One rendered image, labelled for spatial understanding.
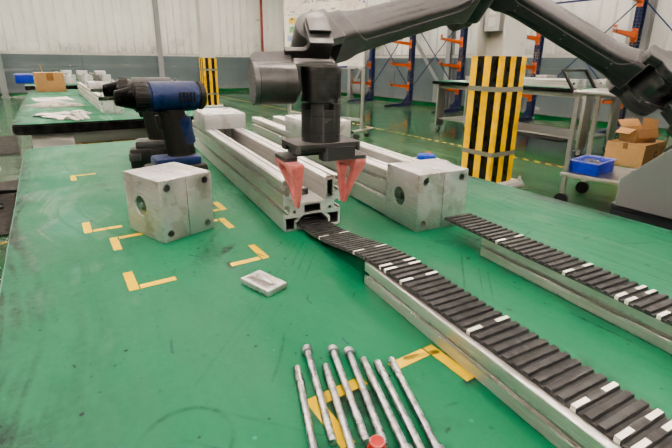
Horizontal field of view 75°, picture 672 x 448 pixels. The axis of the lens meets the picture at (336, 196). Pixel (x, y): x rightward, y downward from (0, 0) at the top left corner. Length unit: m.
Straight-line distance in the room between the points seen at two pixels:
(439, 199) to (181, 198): 0.40
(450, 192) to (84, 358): 0.54
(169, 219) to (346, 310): 0.32
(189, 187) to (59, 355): 0.31
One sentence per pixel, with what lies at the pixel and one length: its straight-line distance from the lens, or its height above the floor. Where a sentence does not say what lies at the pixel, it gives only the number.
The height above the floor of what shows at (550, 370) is 0.81.
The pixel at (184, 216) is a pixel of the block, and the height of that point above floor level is 0.81.
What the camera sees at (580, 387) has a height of 0.81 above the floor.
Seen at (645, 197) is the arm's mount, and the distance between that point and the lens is 0.99.
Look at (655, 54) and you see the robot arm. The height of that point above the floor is 1.06.
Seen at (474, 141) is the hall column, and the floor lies 0.39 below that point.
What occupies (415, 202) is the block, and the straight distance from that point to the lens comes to 0.70.
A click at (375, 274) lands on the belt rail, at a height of 0.80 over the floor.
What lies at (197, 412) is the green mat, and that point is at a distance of 0.39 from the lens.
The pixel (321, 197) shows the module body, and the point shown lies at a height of 0.82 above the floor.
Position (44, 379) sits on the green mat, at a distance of 0.47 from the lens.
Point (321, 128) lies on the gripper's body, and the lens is 0.62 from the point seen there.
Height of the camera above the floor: 1.04
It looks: 17 degrees down
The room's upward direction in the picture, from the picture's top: 1 degrees clockwise
